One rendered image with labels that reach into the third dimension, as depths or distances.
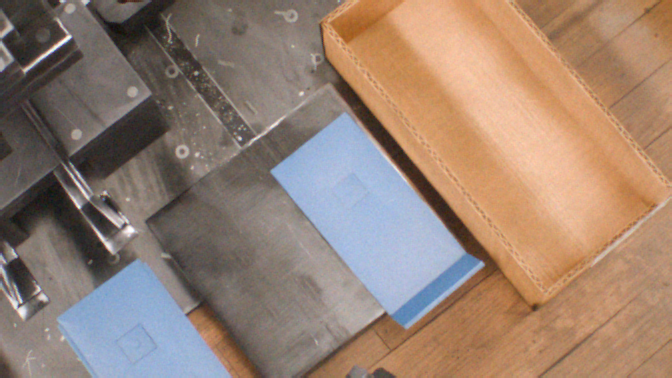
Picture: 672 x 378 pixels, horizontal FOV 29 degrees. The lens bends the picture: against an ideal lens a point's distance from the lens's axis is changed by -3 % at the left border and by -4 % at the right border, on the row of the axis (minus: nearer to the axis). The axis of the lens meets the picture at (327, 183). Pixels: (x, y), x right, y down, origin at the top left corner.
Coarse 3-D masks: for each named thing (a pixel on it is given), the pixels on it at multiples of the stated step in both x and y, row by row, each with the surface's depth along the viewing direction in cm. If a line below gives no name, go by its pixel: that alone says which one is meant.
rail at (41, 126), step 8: (24, 104) 92; (32, 112) 92; (32, 120) 92; (40, 120) 92; (40, 128) 92; (48, 136) 91; (56, 144) 91; (56, 152) 91; (64, 152) 91; (64, 160) 91; (72, 168) 91; (72, 176) 91; (80, 176) 91; (80, 184) 90; (88, 192) 90
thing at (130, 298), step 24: (120, 288) 89; (144, 288) 89; (72, 312) 88; (96, 312) 88; (120, 312) 88; (144, 312) 88; (168, 312) 88; (72, 336) 88; (96, 336) 88; (120, 336) 88; (168, 336) 87; (192, 336) 87; (96, 360) 87; (120, 360) 87; (144, 360) 87; (168, 360) 87; (192, 360) 87
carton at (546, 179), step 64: (384, 0) 98; (448, 0) 101; (512, 0) 94; (384, 64) 100; (448, 64) 100; (512, 64) 100; (448, 128) 99; (512, 128) 99; (576, 128) 98; (448, 192) 94; (512, 192) 97; (576, 192) 97; (640, 192) 96; (512, 256) 90; (576, 256) 96
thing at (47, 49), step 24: (0, 0) 78; (24, 0) 78; (0, 24) 76; (24, 24) 77; (48, 24) 77; (0, 48) 72; (24, 48) 77; (48, 48) 77; (72, 48) 78; (0, 72) 72; (24, 72) 77; (48, 72) 79; (0, 96) 77; (24, 96) 79; (0, 120) 79
